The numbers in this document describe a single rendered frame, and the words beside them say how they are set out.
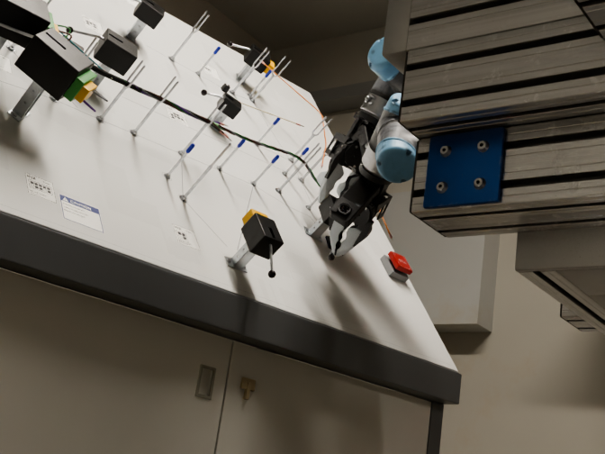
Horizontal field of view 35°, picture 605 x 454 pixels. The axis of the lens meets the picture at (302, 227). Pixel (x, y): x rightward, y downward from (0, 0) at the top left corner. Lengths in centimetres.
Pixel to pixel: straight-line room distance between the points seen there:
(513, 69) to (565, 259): 21
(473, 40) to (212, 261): 77
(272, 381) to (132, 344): 30
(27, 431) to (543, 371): 241
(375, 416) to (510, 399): 170
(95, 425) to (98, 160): 46
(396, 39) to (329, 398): 90
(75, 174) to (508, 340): 233
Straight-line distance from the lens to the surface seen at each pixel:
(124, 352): 156
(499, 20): 108
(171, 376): 161
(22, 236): 144
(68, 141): 170
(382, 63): 188
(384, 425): 197
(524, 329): 365
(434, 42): 111
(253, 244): 167
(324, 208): 202
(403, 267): 218
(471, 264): 367
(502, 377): 364
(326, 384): 185
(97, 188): 163
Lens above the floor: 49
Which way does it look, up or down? 18 degrees up
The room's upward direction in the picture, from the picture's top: 8 degrees clockwise
